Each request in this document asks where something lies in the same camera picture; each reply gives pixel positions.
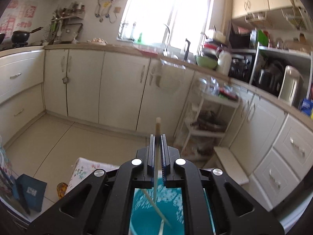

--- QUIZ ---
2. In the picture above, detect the bamboo chopstick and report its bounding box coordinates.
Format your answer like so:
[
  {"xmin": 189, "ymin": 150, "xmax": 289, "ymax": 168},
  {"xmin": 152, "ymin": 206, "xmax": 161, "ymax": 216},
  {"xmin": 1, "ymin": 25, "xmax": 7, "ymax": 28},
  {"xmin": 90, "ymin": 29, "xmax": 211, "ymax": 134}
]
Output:
[
  {"xmin": 153, "ymin": 117, "xmax": 161, "ymax": 203},
  {"xmin": 158, "ymin": 220, "xmax": 165, "ymax": 235},
  {"xmin": 141, "ymin": 189, "xmax": 171, "ymax": 227}
]

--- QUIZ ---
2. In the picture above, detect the kitchen faucet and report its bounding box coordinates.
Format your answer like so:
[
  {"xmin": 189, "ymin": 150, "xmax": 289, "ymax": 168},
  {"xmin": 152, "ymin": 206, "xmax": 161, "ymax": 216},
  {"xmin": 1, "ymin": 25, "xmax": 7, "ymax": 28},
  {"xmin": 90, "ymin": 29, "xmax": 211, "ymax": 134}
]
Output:
[{"xmin": 163, "ymin": 24, "xmax": 170, "ymax": 56}]

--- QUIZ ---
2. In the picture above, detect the teal perforated plastic basket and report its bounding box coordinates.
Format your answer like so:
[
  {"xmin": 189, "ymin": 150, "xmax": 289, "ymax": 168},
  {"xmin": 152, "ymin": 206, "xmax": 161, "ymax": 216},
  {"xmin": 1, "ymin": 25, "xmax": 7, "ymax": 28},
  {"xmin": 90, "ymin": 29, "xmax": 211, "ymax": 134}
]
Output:
[{"xmin": 129, "ymin": 177, "xmax": 216, "ymax": 235}]

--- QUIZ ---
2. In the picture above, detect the small white wooden stool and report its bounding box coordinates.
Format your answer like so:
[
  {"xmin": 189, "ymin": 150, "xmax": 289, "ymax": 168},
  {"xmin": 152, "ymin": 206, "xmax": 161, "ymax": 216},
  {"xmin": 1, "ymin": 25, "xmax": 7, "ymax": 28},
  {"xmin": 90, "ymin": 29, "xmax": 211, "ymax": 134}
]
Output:
[{"xmin": 214, "ymin": 146, "xmax": 249, "ymax": 185}]

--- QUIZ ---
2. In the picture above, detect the pan on rack shelf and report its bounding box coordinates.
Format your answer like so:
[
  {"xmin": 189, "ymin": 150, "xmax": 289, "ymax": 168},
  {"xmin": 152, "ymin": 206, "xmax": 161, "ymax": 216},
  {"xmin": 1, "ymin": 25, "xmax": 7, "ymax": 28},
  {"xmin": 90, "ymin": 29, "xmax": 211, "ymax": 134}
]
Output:
[{"xmin": 191, "ymin": 114, "xmax": 227, "ymax": 133}]

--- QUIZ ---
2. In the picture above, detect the white storage rack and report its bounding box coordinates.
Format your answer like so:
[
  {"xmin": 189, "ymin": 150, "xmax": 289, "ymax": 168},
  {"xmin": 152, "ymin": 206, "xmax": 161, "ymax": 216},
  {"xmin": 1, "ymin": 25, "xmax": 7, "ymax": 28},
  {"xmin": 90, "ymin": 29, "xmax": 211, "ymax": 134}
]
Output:
[{"xmin": 174, "ymin": 78, "xmax": 241, "ymax": 162}]

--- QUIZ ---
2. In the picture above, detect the floral tablecloth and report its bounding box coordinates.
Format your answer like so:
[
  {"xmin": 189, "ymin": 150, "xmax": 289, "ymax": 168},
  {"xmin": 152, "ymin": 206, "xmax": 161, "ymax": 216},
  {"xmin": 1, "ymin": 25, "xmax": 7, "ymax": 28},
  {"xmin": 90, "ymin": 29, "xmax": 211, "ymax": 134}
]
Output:
[{"xmin": 65, "ymin": 158, "xmax": 119, "ymax": 194}]

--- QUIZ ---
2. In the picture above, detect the colourful floral slipper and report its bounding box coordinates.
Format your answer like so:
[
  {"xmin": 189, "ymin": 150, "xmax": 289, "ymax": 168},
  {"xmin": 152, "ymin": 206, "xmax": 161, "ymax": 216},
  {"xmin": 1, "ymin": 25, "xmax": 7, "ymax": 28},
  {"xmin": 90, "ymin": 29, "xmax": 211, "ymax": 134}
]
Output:
[{"xmin": 56, "ymin": 183, "xmax": 68, "ymax": 199}]

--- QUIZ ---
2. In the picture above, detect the green bowl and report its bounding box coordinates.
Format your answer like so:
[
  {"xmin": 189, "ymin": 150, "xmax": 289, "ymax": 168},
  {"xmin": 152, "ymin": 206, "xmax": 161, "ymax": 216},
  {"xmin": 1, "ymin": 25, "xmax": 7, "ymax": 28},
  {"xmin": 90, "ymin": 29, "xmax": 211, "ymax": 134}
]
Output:
[{"xmin": 196, "ymin": 55, "xmax": 218, "ymax": 70}]

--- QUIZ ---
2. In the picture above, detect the white thermos jug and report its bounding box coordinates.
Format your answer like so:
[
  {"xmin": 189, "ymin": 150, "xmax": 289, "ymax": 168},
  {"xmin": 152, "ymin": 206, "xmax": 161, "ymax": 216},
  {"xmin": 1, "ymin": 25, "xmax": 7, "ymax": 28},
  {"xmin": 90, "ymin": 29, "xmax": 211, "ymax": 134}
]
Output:
[{"xmin": 216, "ymin": 49, "xmax": 232, "ymax": 76}]

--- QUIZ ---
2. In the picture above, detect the blue dustpan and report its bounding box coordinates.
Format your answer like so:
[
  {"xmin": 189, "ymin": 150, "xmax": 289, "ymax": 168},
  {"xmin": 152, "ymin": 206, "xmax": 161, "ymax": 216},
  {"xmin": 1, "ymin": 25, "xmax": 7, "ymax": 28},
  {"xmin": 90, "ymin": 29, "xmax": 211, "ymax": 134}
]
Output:
[{"xmin": 15, "ymin": 174, "xmax": 47, "ymax": 214}]

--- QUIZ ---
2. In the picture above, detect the black toaster oven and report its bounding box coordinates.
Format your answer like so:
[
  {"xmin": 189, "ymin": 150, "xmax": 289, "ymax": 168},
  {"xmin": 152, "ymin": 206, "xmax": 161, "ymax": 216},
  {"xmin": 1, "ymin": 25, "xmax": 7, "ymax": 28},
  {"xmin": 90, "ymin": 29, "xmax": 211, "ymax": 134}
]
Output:
[{"xmin": 228, "ymin": 54, "xmax": 255, "ymax": 83}]

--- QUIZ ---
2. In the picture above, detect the white electric kettle pot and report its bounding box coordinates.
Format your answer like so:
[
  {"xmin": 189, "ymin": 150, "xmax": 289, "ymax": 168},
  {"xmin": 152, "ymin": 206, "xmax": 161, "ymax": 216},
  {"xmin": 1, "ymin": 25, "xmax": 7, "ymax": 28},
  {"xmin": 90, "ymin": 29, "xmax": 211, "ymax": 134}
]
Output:
[{"xmin": 279, "ymin": 65, "xmax": 303, "ymax": 108}]

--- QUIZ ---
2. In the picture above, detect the black frying pan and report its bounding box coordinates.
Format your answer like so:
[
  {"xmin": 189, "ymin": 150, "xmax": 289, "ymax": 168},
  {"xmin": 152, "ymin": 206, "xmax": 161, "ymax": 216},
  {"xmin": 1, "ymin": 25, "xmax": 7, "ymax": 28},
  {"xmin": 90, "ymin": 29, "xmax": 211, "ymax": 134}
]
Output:
[{"xmin": 11, "ymin": 27, "xmax": 43, "ymax": 47}]

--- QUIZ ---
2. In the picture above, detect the wall utensil rack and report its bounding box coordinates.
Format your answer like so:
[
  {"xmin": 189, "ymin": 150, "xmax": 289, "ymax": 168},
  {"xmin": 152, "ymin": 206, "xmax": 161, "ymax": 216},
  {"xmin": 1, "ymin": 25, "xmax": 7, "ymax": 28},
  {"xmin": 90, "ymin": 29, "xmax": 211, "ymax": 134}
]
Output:
[{"xmin": 47, "ymin": 2, "xmax": 85, "ymax": 44}]

